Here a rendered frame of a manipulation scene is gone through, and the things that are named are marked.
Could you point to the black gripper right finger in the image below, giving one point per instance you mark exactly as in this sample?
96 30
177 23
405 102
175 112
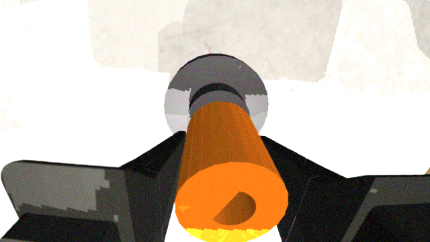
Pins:
325 206

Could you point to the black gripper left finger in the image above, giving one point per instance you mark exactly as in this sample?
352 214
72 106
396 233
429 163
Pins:
137 196

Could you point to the orange knob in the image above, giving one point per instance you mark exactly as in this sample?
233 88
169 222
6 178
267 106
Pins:
229 189

